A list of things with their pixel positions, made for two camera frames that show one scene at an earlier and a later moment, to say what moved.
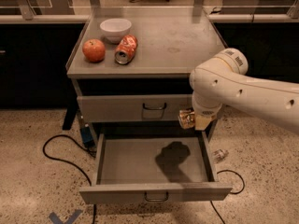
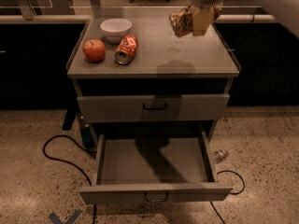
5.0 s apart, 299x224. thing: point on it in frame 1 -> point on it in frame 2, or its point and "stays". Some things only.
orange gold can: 186,119 -> 182,21
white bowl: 115,29 stays
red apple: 93,49 stays
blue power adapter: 87,136 stays
